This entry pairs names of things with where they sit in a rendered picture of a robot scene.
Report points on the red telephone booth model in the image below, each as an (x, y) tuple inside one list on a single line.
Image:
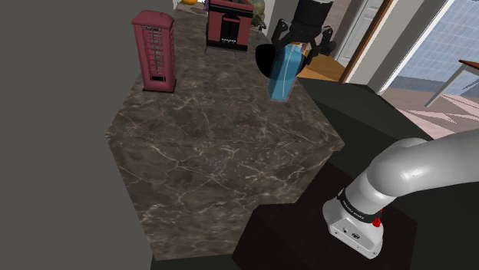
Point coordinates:
[(155, 52)]

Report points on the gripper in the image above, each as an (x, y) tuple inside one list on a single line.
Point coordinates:
[(309, 18)]

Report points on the orange round fruit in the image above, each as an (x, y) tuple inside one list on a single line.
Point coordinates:
[(189, 1)]

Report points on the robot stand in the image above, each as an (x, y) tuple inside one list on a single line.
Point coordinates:
[(299, 239)]

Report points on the large window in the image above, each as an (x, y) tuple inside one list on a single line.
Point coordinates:
[(441, 41)]

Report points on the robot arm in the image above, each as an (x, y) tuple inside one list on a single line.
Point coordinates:
[(389, 175)]

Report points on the blue rectangular bottle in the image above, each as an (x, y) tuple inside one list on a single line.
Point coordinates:
[(284, 73)]

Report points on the brown top table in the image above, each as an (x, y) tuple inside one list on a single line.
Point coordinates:
[(456, 76)]

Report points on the red and black coffee machine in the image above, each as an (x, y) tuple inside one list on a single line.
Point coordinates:
[(229, 24)]

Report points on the white door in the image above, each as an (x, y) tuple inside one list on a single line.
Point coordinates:
[(355, 33)]

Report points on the green figure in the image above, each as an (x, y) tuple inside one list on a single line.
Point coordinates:
[(258, 11)]

